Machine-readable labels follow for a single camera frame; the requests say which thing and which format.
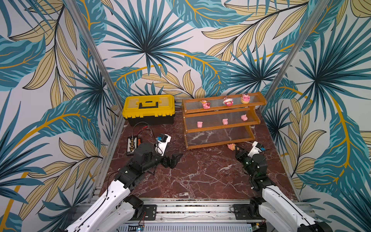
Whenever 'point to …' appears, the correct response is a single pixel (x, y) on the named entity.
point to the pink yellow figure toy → (206, 104)
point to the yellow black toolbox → (149, 109)
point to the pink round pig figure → (245, 98)
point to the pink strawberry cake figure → (228, 101)
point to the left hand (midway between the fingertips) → (174, 152)
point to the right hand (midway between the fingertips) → (236, 146)
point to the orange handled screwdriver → (139, 141)
